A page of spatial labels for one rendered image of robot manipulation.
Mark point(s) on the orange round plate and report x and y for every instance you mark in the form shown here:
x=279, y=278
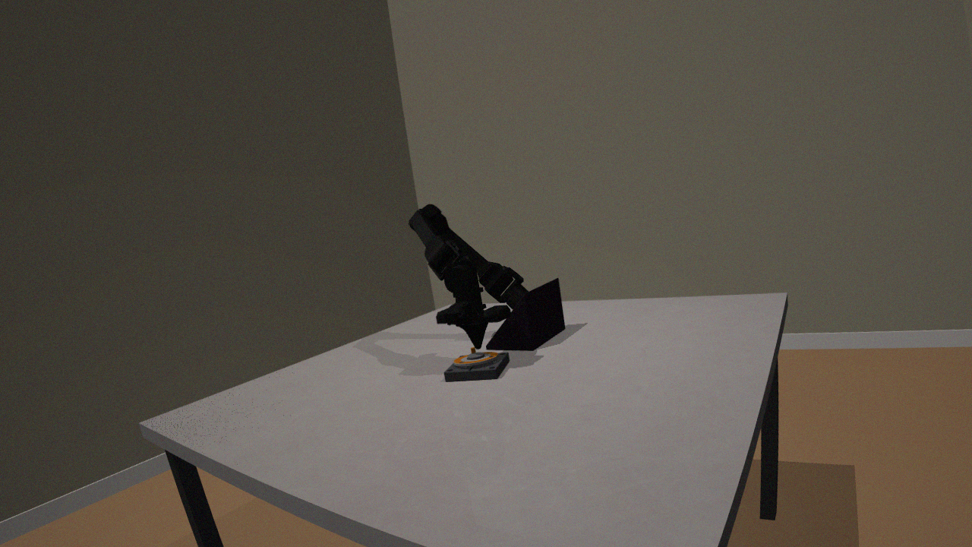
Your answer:
x=463, y=360

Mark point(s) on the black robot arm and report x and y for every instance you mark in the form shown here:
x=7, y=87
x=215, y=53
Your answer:
x=455, y=261

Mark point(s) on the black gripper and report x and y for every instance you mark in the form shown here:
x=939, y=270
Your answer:
x=475, y=327

